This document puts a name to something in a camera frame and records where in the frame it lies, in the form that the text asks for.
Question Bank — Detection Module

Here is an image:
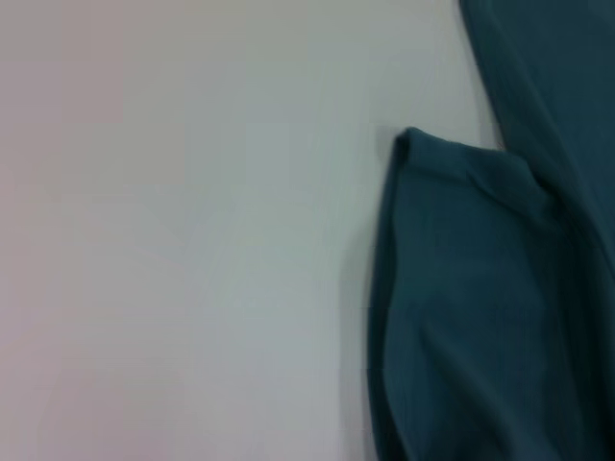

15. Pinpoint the teal FREE print T-shirt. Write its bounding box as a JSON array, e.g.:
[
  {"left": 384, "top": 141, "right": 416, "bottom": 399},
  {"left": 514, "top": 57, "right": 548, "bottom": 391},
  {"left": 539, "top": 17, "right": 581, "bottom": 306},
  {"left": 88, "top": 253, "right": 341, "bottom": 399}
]
[{"left": 367, "top": 0, "right": 615, "bottom": 461}]

